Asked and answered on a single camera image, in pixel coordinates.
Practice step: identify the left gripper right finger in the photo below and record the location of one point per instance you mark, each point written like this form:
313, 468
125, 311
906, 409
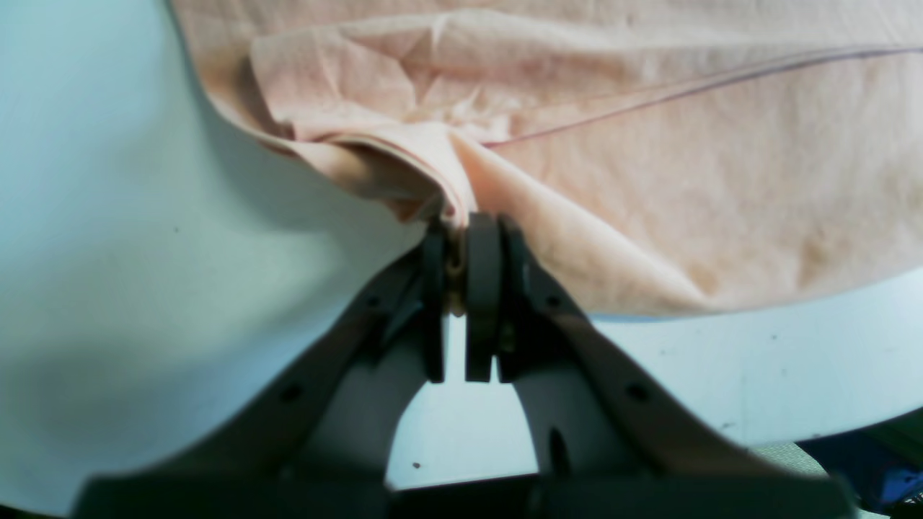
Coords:
609, 440

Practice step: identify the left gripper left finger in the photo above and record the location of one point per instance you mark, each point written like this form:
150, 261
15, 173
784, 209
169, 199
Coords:
316, 442

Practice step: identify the peach pink T-shirt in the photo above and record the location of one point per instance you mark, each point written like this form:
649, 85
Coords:
662, 157

